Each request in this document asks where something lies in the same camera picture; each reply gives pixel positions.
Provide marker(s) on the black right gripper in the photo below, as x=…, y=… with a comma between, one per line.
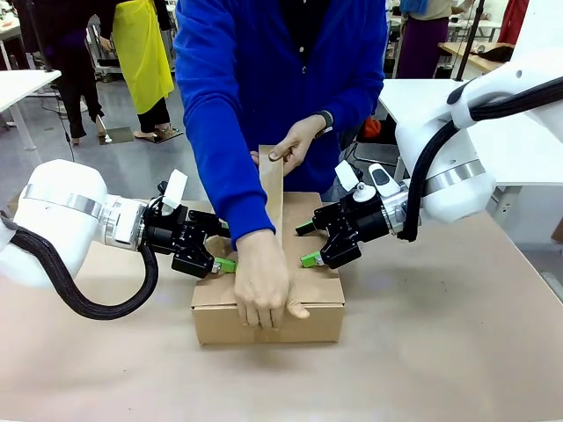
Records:
x=365, y=220

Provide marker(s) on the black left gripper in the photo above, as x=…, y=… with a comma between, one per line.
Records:
x=169, y=230

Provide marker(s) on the brown cardboard box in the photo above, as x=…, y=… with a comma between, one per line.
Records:
x=264, y=321

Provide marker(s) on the person's left forearm blue sleeve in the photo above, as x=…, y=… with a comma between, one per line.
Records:
x=356, y=92

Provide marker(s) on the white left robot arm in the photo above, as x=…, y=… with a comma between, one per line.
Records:
x=57, y=220

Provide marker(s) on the person's right forearm blue sleeve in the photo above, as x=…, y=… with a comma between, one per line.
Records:
x=220, y=145

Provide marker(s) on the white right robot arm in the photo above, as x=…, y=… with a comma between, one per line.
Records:
x=475, y=145

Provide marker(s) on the person's right hand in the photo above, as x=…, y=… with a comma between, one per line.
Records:
x=264, y=281

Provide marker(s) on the person's left hand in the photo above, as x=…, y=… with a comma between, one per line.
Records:
x=299, y=140

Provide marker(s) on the black wristwatch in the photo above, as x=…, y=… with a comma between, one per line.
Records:
x=325, y=119

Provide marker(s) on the person's blue sweater torso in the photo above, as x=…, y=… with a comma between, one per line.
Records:
x=281, y=79

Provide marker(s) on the bystander in yellow apron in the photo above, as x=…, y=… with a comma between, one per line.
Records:
x=145, y=61

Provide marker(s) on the white work table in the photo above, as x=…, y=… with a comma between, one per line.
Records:
x=19, y=88
x=506, y=149

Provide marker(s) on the bystander in black clothes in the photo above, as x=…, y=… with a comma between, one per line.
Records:
x=75, y=88

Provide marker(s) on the bystander in purple skirt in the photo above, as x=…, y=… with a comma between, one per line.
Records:
x=422, y=39

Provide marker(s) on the wooden top table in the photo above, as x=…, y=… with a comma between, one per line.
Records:
x=473, y=55

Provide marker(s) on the black tripod pole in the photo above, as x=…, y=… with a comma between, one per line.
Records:
x=468, y=39

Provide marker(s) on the red garment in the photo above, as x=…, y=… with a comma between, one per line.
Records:
x=512, y=19

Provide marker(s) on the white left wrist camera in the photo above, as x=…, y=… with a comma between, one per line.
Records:
x=176, y=191

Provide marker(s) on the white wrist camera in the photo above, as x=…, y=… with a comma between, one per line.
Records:
x=176, y=191
x=349, y=176

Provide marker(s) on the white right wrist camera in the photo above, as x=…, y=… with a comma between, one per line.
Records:
x=349, y=176

